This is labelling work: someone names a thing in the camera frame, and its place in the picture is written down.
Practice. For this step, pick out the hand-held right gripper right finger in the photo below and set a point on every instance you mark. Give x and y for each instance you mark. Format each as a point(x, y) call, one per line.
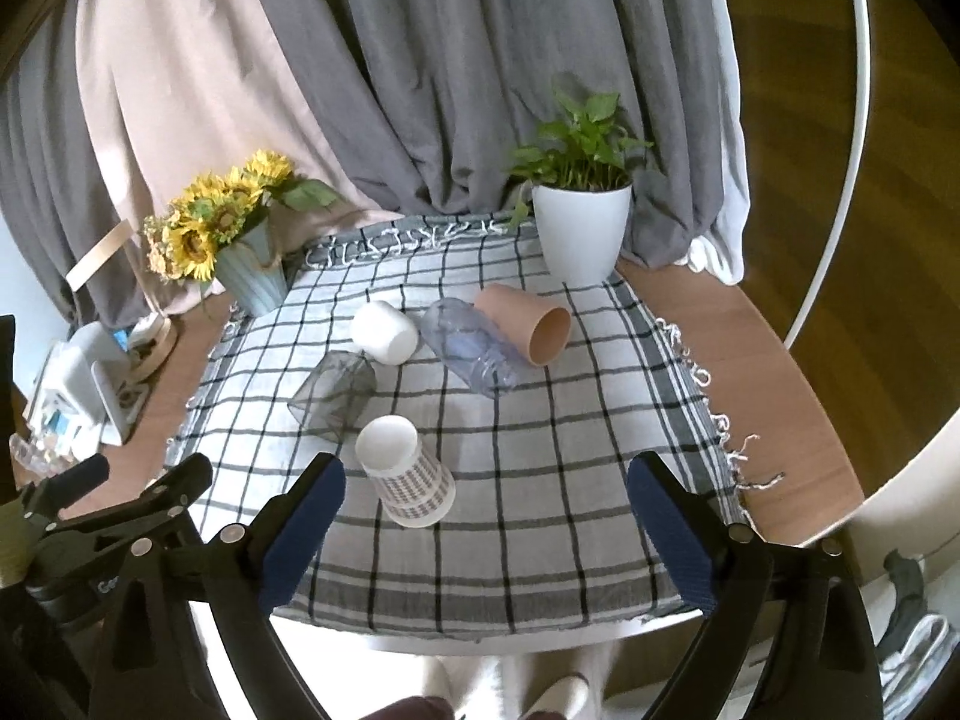
point(671, 540)

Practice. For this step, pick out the white slipper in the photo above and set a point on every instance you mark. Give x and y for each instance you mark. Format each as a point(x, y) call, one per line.
point(556, 697)

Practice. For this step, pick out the white box device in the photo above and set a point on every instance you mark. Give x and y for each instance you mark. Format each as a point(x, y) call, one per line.
point(86, 379)

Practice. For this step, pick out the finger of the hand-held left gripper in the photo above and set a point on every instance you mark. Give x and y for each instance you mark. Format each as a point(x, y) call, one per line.
point(71, 484)
point(169, 491)

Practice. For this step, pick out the tan cup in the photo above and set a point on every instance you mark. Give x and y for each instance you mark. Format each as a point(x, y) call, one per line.
point(525, 322)

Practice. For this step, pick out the grey transparent cup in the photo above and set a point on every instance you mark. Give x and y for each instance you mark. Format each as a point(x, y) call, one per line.
point(330, 397)

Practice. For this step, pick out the clear plastic item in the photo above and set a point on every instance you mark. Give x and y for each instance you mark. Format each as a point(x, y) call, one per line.
point(31, 454)

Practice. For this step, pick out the white patterned paper cup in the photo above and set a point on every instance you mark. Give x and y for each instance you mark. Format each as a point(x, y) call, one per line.
point(409, 480)

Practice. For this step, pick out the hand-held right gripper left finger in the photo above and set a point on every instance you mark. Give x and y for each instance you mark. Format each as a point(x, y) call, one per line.
point(304, 532)

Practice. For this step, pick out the sunflowers in blue vase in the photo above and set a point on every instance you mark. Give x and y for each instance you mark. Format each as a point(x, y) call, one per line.
point(244, 270)

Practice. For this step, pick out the white hoop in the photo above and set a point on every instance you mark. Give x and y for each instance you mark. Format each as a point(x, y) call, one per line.
point(851, 165)

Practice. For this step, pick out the grey curtain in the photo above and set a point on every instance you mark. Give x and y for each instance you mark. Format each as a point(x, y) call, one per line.
point(465, 52)

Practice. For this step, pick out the green plant in white pot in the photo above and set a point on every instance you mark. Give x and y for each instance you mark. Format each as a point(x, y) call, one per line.
point(581, 232)

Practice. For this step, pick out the checked tablecloth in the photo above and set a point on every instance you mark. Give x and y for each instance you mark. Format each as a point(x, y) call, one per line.
point(525, 510)

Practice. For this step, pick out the white bundle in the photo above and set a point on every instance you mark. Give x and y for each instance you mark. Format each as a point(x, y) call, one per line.
point(919, 660)

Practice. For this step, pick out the beige curtain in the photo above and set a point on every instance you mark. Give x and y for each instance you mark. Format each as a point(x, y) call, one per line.
point(187, 75)

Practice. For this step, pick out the plain white cup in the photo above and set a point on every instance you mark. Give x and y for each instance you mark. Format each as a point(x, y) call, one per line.
point(384, 331)

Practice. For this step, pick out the white curtain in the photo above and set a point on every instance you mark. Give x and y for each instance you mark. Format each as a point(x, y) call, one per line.
point(726, 240)

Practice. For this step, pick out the clear bluish plastic cup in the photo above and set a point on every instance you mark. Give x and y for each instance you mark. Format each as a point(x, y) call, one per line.
point(469, 352)

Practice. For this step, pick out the grey cloth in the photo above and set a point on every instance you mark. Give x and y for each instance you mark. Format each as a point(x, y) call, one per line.
point(906, 577)

